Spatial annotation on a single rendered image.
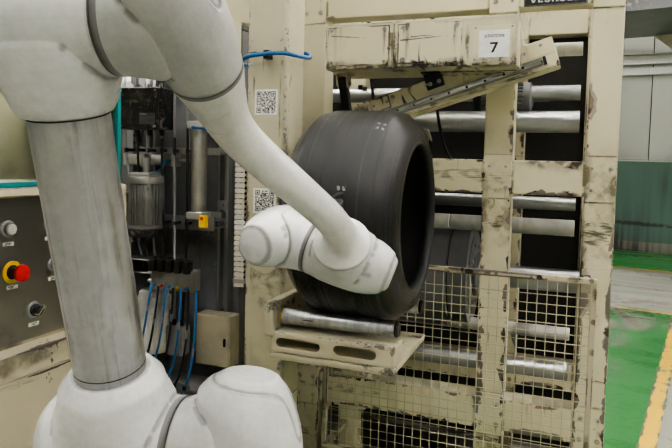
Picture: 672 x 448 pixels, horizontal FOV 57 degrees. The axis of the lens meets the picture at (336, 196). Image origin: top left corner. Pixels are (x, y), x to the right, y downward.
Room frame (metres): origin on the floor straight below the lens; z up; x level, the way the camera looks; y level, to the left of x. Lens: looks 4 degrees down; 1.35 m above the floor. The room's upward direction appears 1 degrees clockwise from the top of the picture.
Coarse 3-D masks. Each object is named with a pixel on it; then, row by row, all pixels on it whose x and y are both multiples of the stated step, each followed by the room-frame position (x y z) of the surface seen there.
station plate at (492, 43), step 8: (480, 32) 1.88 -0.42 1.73; (488, 32) 1.87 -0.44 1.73; (496, 32) 1.86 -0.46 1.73; (504, 32) 1.85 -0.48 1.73; (480, 40) 1.88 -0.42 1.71; (488, 40) 1.87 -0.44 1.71; (496, 40) 1.86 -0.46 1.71; (504, 40) 1.85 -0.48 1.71; (480, 48) 1.88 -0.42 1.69; (488, 48) 1.87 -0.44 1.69; (496, 48) 1.86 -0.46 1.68; (504, 48) 1.85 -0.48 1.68; (480, 56) 1.88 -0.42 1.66; (488, 56) 1.87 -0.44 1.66; (496, 56) 1.86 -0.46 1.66; (504, 56) 1.85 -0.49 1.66
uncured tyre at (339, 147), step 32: (320, 128) 1.67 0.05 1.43; (352, 128) 1.64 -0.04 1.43; (416, 128) 1.73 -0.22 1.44; (320, 160) 1.59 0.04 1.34; (352, 160) 1.56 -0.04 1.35; (384, 160) 1.55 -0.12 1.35; (416, 160) 1.99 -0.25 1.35; (352, 192) 1.52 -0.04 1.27; (384, 192) 1.52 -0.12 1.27; (416, 192) 2.04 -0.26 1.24; (384, 224) 1.51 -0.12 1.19; (416, 224) 2.04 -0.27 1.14; (416, 256) 1.99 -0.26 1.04; (320, 288) 1.60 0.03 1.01; (416, 288) 1.77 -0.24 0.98
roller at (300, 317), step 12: (288, 312) 1.73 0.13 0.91; (300, 312) 1.72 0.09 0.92; (312, 312) 1.71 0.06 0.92; (324, 312) 1.71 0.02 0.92; (300, 324) 1.71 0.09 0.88; (312, 324) 1.70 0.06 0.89; (324, 324) 1.68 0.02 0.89; (336, 324) 1.67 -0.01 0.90; (348, 324) 1.66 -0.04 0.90; (360, 324) 1.65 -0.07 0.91; (372, 324) 1.64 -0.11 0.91; (384, 324) 1.63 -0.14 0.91; (396, 324) 1.62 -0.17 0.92; (396, 336) 1.62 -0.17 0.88
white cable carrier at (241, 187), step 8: (240, 168) 1.88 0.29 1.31; (240, 176) 1.88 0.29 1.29; (240, 184) 1.88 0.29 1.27; (240, 192) 1.88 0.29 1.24; (240, 200) 1.88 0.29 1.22; (240, 208) 1.88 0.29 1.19; (240, 216) 1.88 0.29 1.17; (240, 224) 1.88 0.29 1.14; (240, 232) 1.88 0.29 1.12; (240, 256) 1.88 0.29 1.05; (240, 264) 1.88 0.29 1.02; (240, 272) 1.88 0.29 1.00
